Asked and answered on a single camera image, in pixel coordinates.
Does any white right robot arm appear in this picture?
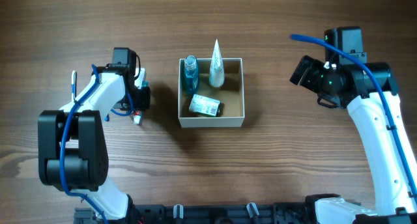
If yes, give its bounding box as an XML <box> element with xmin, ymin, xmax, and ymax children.
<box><xmin>290</xmin><ymin>26</ymin><xmax>416</xmax><ymax>223</ymax></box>

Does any green white soap box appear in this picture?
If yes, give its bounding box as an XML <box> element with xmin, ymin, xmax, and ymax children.
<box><xmin>188</xmin><ymin>94</ymin><xmax>222</xmax><ymax>117</ymax></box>

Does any blue white toothbrush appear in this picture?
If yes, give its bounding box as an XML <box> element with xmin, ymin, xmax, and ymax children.
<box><xmin>71</xmin><ymin>70</ymin><xmax>77</xmax><ymax>102</ymax></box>

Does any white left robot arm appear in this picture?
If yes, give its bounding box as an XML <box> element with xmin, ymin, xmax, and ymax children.
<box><xmin>38</xmin><ymin>48</ymin><xmax>151</xmax><ymax>223</ymax></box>

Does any white cardboard box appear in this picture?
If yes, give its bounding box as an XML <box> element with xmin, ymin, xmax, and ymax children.
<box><xmin>177</xmin><ymin>58</ymin><xmax>245</xmax><ymax>128</ymax></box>

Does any Colgate toothpaste tube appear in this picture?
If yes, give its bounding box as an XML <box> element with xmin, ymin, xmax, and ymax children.
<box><xmin>133</xmin><ymin>81</ymin><xmax>151</xmax><ymax>125</ymax></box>

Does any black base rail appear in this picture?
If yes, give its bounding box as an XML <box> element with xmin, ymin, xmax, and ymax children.
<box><xmin>73</xmin><ymin>203</ymin><xmax>326</xmax><ymax>224</ymax></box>

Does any blue Listerine mouthwash bottle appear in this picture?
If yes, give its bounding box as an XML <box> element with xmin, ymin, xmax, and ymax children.
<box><xmin>183</xmin><ymin>55</ymin><xmax>199</xmax><ymax>96</ymax></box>

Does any white Pantene tube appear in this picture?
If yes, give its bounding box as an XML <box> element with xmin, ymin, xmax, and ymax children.
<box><xmin>209</xmin><ymin>40</ymin><xmax>225</xmax><ymax>88</ymax></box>

